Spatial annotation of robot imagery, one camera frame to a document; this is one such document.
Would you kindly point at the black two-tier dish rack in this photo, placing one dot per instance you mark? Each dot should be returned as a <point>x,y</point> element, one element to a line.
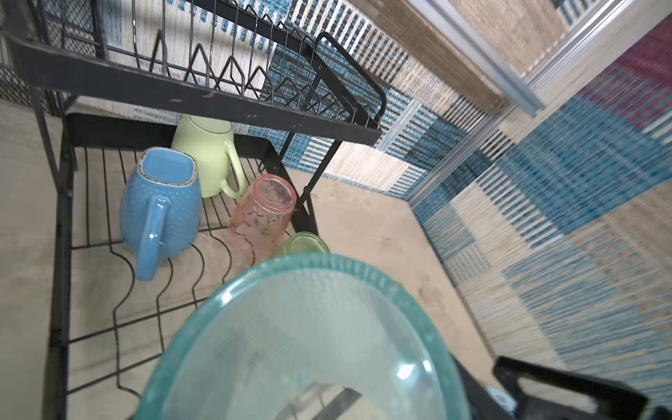
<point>59,49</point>

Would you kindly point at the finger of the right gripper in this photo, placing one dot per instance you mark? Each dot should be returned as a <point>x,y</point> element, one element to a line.
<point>610,399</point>

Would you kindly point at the light green ceramic mug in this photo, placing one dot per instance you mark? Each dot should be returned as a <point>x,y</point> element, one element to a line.
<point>210,142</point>

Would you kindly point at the translucent teal plastic cup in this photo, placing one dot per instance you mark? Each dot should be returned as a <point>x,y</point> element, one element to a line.
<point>292,322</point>

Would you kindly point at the blue speckled ceramic mug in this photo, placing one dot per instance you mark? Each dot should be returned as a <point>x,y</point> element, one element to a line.
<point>160,210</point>

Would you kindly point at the clear pink plastic cup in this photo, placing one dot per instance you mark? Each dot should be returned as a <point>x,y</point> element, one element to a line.
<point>261,218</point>

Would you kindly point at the clear green plastic cup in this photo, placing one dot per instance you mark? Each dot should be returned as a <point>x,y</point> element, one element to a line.
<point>301,243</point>

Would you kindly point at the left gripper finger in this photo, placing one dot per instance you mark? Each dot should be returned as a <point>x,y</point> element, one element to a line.
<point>486,402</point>

